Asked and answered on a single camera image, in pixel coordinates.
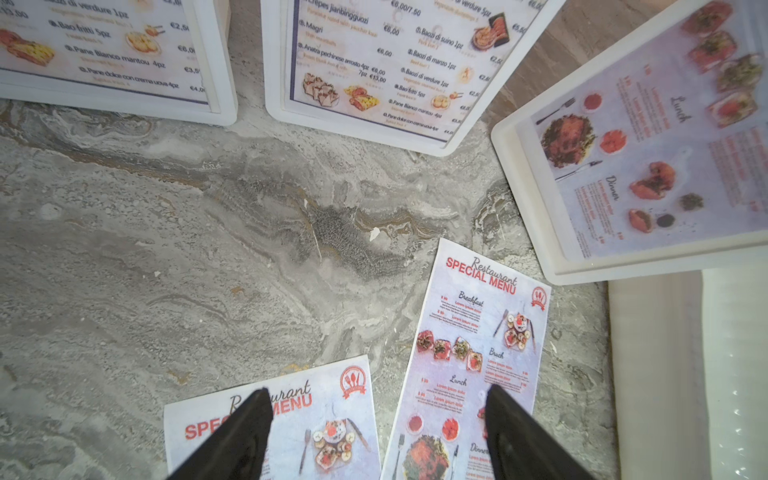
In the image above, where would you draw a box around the dim sum menu sheet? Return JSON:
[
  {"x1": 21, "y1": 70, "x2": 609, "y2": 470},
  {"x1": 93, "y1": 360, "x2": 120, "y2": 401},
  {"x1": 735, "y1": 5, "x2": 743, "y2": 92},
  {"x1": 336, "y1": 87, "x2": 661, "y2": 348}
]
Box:
[
  {"x1": 1, "y1": 0, "x2": 208, "y2": 108},
  {"x1": 289, "y1": 0, "x2": 547, "y2": 145}
]

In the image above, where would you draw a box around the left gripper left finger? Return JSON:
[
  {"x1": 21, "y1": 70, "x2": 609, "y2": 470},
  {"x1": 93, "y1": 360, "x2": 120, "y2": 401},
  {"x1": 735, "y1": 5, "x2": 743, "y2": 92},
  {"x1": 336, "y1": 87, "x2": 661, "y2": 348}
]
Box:
[{"x1": 167, "y1": 388, "x2": 273, "y2": 480}]

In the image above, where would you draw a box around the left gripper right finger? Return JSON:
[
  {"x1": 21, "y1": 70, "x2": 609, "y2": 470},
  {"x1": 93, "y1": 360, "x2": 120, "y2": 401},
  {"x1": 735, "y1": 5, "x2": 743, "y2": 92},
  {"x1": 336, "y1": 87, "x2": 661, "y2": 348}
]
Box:
[{"x1": 485, "y1": 384, "x2": 594, "y2": 480}]

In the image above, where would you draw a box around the pink special menu sheet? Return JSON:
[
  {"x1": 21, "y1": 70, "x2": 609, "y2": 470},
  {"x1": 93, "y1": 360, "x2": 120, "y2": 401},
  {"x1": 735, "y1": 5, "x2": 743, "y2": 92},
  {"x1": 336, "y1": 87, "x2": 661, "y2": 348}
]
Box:
[
  {"x1": 381, "y1": 239, "x2": 552, "y2": 479},
  {"x1": 164, "y1": 355, "x2": 381, "y2": 479},
  {"x1": 516, "y1": 1, "x2": 767, "y2": 261}
]

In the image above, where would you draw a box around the white menu holder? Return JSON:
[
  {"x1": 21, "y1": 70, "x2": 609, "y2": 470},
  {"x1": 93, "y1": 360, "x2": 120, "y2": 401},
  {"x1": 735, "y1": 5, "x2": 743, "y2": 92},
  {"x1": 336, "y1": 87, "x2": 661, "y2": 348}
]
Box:
[
  {"x1": 260, "y1": 0, "x2": 568, "y2": 158},
  {"x1": 1, "y1": 0, "x2": 238, "y2": 126},
  {"x1": 491, "y1": 1, "x2": 767, "y2": 285}
]

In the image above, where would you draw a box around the white plastic tray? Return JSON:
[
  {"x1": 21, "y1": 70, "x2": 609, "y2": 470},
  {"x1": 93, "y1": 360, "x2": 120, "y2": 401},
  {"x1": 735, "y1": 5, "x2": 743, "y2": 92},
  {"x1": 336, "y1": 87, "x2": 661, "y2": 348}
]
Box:
[{"x1": 608, "y1": 263, "x2": 767, "y2": 479}]

